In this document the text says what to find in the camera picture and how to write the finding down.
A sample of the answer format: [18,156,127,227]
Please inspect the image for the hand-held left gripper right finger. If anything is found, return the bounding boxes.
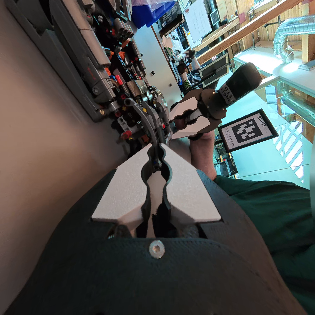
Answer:
[159,143,222,235]

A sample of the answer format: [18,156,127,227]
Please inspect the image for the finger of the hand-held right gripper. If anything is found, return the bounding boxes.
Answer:
[169,98,200,121]
[172,115,211,140]

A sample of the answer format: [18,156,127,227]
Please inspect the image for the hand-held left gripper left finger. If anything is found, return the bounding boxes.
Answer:
[91,143,153,238]

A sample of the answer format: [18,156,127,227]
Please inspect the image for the grey lego car model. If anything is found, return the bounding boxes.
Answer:
[5,0,173,170]

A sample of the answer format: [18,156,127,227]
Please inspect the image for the person's right forearm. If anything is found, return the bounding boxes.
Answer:
[190,132,217,180]

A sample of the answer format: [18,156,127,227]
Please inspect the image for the scattered black lego pieces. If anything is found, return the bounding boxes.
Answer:
[150,70,173,87]

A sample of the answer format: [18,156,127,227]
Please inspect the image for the person's right hand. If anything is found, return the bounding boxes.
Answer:
[175,116,192,129]

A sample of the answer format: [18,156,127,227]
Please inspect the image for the black framed panel on stand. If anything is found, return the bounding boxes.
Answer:
[199,53,230,88]

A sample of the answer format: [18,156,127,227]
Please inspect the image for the framed marker sign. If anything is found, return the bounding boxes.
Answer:
[218,109,279,153]

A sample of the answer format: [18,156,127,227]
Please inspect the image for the person's green shirt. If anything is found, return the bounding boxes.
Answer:
[213,175,315,315]

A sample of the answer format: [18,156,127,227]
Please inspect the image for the wooden beam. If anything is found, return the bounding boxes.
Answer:
[197,0,305,65]

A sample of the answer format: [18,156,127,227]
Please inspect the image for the whiteboard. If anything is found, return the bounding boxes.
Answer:
[183,0,212,44]

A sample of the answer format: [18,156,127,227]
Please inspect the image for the black box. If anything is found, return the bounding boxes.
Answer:
[157,6,185,37]

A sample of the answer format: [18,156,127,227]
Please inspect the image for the blue plastic bin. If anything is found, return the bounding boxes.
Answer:
[132,0,180,29]

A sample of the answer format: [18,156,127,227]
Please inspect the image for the silver metal duct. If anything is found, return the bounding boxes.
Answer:
[273,15,315,64]

